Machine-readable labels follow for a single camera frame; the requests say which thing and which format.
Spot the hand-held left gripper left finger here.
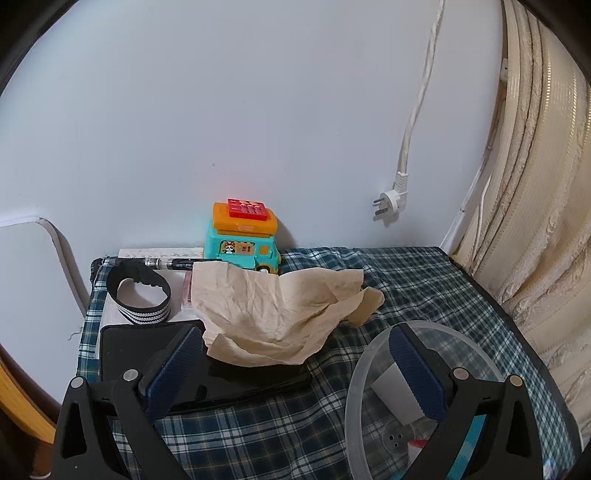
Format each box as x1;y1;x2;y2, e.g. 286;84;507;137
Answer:
50;324;205;480

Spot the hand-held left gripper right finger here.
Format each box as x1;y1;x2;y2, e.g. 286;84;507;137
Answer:
389;322;543;480

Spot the clear plastic bowl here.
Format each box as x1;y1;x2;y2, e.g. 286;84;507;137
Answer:
344;320;509;480

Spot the blue cloth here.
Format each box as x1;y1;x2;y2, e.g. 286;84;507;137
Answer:
462;414;486;459

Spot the black notebook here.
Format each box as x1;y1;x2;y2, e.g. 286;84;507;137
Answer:
99;322;314;416

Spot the black striped elastic band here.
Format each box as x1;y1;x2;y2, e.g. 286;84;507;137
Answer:
106;265;174;328

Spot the white paper pad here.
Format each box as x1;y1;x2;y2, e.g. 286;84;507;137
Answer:
102;248;204;326

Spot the blue plaid tablecloth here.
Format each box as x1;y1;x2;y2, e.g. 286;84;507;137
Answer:
76;247;580;480

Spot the beige crumpled cloth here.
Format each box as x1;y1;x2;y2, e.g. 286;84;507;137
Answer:
190;261;385;367

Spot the black pen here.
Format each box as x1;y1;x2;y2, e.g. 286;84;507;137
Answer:
108;257;227;271

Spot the teal and orange toy bus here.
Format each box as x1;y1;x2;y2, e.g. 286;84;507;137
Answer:
204;198;282;276

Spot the wooden furniture edge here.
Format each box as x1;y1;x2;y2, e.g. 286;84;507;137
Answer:
0;360;58;446

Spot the beige patterned curtain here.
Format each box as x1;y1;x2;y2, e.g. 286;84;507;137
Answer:
438;0;591;425

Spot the white wall cable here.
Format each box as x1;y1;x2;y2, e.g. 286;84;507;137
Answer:
0;216;93;301

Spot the white plug cable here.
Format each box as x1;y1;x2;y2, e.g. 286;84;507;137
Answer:
373;0;448;221

